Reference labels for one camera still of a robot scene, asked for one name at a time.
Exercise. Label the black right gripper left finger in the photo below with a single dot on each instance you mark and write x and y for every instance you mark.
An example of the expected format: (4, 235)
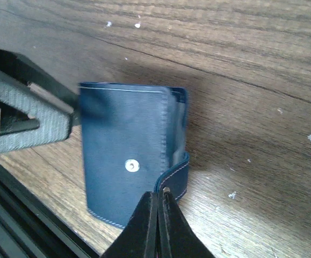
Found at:
(138, 239)

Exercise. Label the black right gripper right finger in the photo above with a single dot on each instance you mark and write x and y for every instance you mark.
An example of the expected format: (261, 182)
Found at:
(175, 236)

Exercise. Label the blue leather card holder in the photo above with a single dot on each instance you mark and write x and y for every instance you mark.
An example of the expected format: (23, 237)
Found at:
(133, 141)

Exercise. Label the black front frame rail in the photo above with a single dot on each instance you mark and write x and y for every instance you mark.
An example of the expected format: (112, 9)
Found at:
(29, 229)

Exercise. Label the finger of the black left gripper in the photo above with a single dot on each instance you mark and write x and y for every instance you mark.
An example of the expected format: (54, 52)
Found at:
(28, 120)
(25, 71)

